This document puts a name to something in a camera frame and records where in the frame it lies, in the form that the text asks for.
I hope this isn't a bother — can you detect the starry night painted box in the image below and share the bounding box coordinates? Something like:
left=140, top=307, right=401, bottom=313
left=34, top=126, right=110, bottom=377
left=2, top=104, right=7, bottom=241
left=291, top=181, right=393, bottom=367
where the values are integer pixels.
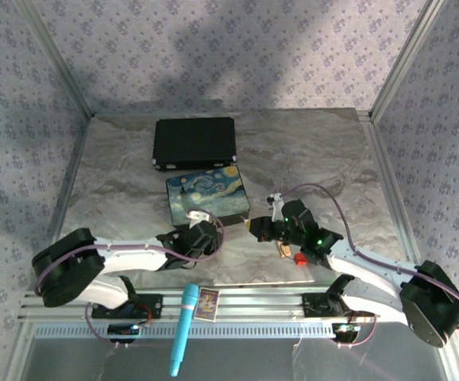
left=165, top=164, right=252, bottom=228

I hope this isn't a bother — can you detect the small picture card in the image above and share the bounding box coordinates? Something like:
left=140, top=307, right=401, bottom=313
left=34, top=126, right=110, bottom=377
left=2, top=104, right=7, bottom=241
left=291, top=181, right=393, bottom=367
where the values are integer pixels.
left=195, top=288, right=219, bottom=320

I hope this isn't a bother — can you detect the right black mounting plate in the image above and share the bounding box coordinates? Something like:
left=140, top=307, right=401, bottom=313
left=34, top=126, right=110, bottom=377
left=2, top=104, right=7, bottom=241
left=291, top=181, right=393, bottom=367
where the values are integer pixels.
left=302, top=292, right=357, bottom=318

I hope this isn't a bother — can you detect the black mounting plate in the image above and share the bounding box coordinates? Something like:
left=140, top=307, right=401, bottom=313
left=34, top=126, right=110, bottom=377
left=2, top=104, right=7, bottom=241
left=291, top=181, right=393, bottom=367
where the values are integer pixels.
left=90, top=292, right=164, bottom=321
left=302, top=292, right=357, bottom=318

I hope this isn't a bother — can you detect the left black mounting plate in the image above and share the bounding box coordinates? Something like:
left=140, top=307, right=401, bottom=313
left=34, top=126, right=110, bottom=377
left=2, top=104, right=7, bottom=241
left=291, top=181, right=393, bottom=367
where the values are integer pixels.
left=90, top=292, right=164, bottom=321

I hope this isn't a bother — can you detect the light blue pen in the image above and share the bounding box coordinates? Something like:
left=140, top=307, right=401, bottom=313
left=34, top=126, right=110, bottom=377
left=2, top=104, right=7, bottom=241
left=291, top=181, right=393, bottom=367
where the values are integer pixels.
left=169, top=283, right=200, bottom=378

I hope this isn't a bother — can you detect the black hard case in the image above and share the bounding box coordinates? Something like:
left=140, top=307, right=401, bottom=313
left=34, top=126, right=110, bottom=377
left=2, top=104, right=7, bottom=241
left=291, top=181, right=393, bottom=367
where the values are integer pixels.
left=151, top=117, right=238, bottom=172

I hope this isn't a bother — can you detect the right base control board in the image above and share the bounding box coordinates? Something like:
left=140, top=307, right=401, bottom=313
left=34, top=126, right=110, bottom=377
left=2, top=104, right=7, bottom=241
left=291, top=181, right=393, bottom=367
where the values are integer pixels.
left=331, top=322, right=361, bottom=339

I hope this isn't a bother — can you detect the base control board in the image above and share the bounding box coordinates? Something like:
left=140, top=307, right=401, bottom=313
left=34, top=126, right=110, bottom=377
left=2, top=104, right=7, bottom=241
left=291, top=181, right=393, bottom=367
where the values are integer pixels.
left=107, top=323, right=140, bottom=339
left=331, top=322, right=361, bottom=339

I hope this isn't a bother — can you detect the left base control board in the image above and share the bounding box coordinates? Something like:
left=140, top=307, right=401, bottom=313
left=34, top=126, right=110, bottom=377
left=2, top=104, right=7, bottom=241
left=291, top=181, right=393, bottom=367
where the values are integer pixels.
left=107, top=323, right=140, bottom=339

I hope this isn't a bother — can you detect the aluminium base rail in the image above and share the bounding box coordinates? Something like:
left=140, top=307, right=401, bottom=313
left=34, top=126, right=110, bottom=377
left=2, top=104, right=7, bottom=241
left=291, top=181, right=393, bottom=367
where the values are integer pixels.
left=18, top=287, right=413, bottom=323

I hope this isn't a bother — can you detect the slotted grey cable duct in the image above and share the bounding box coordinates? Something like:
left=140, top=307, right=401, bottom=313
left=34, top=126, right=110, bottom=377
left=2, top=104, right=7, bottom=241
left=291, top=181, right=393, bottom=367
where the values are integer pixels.
left=34, top=321, right=353, bottom=339

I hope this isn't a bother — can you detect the aluminium side rail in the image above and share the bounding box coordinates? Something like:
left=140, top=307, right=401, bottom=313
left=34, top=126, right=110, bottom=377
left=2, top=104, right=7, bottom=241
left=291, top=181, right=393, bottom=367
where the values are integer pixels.
left=357, top=112, right=423, bottom=265
left=48, top=114, right=92, bottom=243

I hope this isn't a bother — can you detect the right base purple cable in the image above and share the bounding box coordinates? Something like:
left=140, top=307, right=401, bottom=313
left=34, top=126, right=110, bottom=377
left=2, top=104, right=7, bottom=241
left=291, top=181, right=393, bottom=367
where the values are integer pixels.
left=334, top=315, right=378, bottom=349

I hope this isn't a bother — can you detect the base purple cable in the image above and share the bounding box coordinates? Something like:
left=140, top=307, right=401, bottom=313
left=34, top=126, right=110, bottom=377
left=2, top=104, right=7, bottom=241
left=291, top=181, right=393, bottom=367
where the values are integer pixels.
left=334, top=315, right=378, bottom=349
left=84, top=302, right=132, bottom=349

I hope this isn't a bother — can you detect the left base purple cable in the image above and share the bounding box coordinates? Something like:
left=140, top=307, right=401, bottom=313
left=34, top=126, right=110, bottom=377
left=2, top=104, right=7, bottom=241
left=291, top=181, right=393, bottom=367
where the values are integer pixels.
left=84, top=302, right=132, bottom=349

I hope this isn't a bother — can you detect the aluminium frame post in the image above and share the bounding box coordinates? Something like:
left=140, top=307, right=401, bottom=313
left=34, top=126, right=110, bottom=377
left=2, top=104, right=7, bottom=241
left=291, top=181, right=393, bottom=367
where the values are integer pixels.
left=17, top=0, right=96, bottom=119
left=369, top=0, right=455, bottom=120

